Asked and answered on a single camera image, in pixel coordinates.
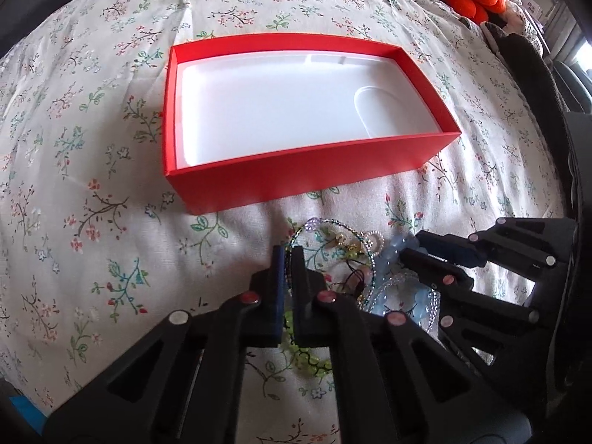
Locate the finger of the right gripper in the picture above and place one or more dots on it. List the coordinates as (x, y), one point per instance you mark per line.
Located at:
(530, 248)
(493, 336)

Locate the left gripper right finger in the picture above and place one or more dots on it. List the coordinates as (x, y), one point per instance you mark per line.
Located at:
(394, 383)

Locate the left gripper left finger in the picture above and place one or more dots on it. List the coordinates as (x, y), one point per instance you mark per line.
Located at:
(181, 382)

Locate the red jewelry box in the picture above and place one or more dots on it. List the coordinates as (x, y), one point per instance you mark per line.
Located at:
(254, 117)

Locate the blue plastic stool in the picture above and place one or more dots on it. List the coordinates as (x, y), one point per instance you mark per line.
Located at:
(29, 412)

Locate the floral bed sheet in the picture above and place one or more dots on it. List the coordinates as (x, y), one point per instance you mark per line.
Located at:
(96, 246)

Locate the dark brown blanket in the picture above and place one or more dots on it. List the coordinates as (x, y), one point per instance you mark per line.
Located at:
(537, 84)

